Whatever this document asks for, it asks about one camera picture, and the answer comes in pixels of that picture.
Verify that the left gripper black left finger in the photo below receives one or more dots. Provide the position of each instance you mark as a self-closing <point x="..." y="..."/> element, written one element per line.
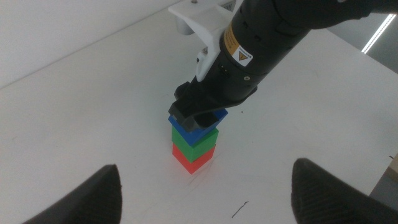
<point x="90" y="202"/>

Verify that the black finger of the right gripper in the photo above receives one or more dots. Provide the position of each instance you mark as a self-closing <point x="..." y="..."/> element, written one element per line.
<point x="206" y="119"/>
<point x="183" y="119"/>

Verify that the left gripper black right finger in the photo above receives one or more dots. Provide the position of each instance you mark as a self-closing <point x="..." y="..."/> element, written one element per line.
<point x="323" y="199"/>

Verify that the blue cube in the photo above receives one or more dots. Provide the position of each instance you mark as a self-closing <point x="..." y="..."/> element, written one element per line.
<point x="194" y="137"/>

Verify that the green cube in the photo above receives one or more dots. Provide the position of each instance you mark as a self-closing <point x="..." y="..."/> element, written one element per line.
<point x="194" y="149"/>

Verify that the red cube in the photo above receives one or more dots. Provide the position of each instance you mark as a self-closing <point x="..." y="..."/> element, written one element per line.
<point x="192" y="163"/>

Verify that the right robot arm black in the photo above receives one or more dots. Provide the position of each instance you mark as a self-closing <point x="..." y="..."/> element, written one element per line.
<point x="264" y="37"/>

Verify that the beige object beside table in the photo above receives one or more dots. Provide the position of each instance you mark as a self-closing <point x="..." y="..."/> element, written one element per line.
<point x="394" y="165"/>

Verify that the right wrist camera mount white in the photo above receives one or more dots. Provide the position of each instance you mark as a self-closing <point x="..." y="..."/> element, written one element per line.
<point x="202" y="21"/>

